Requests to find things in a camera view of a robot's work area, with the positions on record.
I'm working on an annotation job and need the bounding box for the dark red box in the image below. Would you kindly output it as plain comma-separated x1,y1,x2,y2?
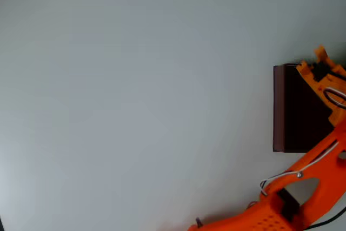
272,63,336,153

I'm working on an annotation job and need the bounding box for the gripper servo cable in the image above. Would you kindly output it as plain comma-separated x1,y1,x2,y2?
323,87,346,109

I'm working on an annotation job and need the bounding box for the red white servo wire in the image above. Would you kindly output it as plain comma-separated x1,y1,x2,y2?
259,141,340,197

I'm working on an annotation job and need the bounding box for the long black arm cable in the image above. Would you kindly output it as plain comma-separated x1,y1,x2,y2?
304,208,346,229

